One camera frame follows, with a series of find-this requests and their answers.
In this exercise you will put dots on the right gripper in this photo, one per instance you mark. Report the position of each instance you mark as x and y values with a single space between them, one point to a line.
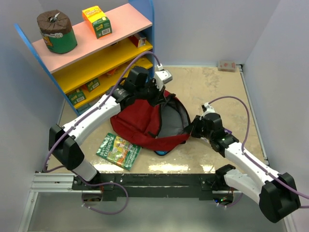
192 128

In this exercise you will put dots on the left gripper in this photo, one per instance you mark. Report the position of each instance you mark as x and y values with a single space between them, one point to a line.
159 97

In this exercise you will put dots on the red backpack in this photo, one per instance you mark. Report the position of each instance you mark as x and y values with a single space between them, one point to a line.
157 128

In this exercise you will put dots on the green Treehouse book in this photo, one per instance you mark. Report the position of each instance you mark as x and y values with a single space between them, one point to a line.
118 151

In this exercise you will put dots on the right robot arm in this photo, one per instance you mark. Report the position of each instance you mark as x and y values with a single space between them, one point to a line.
272 191

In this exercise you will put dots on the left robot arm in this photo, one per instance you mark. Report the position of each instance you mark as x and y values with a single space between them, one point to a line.
65 141

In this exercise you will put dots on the blue dinosaur pencil case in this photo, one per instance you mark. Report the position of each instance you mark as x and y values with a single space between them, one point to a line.
162 153

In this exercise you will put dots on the red white box on shelf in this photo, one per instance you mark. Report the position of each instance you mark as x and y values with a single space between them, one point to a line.
138 39

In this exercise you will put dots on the green sponge box upper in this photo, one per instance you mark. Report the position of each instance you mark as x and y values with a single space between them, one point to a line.
91 85

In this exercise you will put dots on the colourful shelf unit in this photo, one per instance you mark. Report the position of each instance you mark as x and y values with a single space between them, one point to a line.
93 57

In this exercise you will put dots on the small pink card box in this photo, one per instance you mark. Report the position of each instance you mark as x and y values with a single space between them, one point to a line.
226 66

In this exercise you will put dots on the green sponge box lower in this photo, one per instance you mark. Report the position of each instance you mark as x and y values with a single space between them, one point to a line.
76 96

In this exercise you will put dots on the orange green sponge box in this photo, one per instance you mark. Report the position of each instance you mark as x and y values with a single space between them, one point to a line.
97 21

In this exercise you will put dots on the green brown wrapped roll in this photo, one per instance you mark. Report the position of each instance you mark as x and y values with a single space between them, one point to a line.
57 32

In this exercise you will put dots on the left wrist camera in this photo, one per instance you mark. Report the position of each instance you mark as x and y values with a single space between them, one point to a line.
162 77

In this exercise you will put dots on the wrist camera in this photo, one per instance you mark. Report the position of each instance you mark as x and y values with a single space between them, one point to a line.
162 77
207 108

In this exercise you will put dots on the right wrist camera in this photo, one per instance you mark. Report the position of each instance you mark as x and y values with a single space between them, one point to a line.
207 108

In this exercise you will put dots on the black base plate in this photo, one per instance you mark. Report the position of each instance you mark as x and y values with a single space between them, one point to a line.
201 186

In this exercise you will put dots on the aluminium rail frame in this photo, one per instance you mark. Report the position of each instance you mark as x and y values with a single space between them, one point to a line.
144 113

